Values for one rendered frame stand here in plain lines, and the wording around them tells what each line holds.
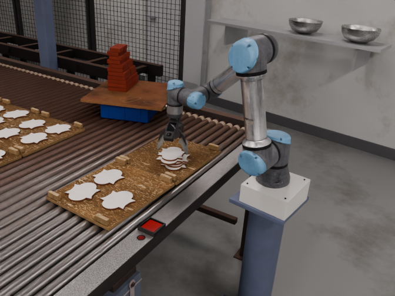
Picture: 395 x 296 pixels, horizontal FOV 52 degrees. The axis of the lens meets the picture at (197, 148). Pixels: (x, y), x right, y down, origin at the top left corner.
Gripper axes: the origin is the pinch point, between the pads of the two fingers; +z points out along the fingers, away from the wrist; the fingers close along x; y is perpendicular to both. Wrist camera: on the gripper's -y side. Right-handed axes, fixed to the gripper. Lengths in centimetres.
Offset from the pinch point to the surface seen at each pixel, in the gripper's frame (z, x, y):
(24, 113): 3, 99, 29
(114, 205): 3.6, 10.5, -44.5
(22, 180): 7, 58, -35
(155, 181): 4.6, 1.5, -20.6
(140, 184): 4.6, 6.7, -25.0
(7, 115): 3, 106, 22
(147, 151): 4.5, 15.1, 7.1
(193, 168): 4.6, -11.6, -3.5
